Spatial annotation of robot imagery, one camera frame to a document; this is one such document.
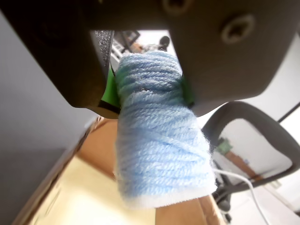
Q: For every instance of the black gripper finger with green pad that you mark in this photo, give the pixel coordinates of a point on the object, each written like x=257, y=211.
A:
x=222, y=65
x=58, y=58

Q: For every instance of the light blue yarn-wrapped block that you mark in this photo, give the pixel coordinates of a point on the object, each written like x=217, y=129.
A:
x=159, y=140

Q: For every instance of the brown cardboard box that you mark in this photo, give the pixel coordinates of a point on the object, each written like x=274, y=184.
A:
x=98, y=143

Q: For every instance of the white keyboard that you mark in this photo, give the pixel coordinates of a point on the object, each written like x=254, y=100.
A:
x=116, y=52

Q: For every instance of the dark round object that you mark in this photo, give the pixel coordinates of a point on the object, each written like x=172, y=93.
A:
x=164, y=42

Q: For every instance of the small green object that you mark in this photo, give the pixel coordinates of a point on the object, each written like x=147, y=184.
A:
x=224, y=145

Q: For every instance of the grey office chair backrest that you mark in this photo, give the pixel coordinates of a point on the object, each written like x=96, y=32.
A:
x=276, y=131

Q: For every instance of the black chair base post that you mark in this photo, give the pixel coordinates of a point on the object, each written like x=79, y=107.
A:
x=223, y=197

